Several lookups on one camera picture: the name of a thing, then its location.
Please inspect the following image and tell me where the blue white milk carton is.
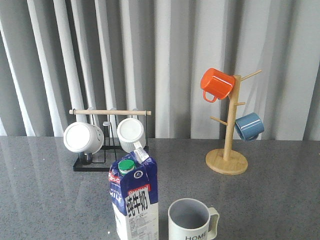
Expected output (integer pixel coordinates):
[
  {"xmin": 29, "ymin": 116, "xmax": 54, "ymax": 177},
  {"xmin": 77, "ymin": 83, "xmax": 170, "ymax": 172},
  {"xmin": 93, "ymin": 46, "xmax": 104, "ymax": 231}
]
[{"xmin": 108, "ymin": 148, "xmax": 159, "ymax": 240}]

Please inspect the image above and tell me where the white ribbed hanging mug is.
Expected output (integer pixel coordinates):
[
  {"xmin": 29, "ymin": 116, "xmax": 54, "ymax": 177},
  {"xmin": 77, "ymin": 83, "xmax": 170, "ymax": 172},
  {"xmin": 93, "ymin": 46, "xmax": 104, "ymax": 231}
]
[{"xmin": 117, "ymin": 118, "xmax": 147, "ymax": 153}]

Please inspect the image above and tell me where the orange enamel mug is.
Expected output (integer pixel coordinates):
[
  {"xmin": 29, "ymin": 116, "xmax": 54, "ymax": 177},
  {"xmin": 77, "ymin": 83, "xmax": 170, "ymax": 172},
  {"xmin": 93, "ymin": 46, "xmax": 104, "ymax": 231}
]
[{"xmin": 200, "ymin": 68, "xmax": 236, "ymax": 103}]

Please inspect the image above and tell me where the wooden mug tree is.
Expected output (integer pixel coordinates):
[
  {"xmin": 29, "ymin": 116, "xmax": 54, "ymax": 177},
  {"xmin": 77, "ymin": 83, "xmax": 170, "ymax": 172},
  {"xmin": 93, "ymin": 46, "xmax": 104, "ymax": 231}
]
[{"xmin": 205, "ymin": 75, "xmax": 248, "ymax": 175}]

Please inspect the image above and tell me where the white smiley hanging mug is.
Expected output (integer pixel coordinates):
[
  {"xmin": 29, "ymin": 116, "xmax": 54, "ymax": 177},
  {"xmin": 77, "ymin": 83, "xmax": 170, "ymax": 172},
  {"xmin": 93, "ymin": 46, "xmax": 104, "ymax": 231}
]
[{"xmin": 63, "ymin": 122, "xmax": 104, "ymax": 154}]

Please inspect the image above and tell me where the blue enamel mug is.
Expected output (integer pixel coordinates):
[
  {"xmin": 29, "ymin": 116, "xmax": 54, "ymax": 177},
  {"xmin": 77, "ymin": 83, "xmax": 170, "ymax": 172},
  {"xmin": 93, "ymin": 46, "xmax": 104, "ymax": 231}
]
[{"xmin": 234, "ymin": 112, "xmax": 265, "ymax": 142}]

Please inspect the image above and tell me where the white HOME mug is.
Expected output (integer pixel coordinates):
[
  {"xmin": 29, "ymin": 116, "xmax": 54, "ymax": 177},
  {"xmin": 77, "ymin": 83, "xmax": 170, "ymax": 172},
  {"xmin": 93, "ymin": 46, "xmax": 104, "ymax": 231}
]
[{"xmin": 167, "ymin": 198, "xmax": 220, "ymax": 240}]

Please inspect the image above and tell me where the grey pleated curtain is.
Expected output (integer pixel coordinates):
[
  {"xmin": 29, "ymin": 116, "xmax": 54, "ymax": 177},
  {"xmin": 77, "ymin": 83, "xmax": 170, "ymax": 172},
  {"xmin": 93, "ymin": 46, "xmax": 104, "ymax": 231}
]
[{"xmin": 0, "ymin": 0, "xmax": 320, "ymax": 141}]

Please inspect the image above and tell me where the black wire mug rack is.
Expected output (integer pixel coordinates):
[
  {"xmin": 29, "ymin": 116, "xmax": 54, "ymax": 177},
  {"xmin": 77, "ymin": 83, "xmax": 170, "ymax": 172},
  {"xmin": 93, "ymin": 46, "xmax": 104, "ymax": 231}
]
[{"xmin": 69, "ymin": 107, "xmax": 152, "ymax": 172}]

